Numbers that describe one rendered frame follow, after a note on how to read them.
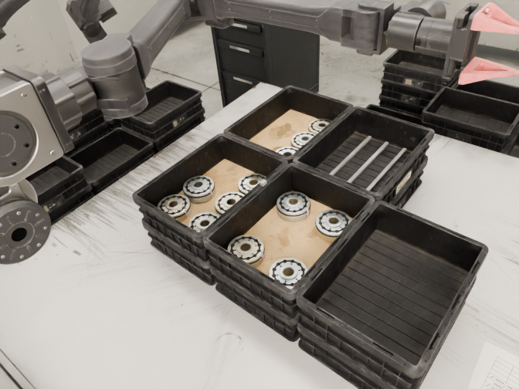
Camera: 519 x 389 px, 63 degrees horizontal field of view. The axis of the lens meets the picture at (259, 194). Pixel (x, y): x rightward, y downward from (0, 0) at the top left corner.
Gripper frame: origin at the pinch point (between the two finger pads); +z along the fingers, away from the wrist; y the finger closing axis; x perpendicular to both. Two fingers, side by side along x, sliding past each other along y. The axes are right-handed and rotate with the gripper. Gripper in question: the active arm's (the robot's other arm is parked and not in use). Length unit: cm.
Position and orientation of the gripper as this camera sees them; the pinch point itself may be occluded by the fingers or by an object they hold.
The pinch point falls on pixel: (518, 52)
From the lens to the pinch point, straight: 76.3
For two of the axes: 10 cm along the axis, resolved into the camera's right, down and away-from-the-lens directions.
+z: 7.8, 3.6, -5.1
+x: -6.2, 5.5, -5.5
